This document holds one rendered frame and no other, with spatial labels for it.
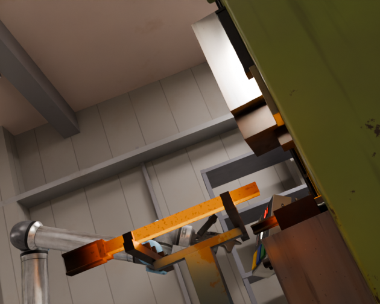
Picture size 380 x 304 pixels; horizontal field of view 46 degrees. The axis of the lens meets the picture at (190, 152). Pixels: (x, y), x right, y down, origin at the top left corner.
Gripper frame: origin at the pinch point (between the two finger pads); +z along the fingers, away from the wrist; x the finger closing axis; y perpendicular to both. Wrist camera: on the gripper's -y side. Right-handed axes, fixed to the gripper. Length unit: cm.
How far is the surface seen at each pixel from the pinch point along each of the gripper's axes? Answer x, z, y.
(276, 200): 7.0, 12.8, -18.8
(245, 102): 60, -11, -28
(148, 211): -266, -70, -96
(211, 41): 60, -26, -52
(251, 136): 55, -6, -20
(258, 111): 57, -6, -28
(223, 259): -254, 15, -59
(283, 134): 55, 4, -22
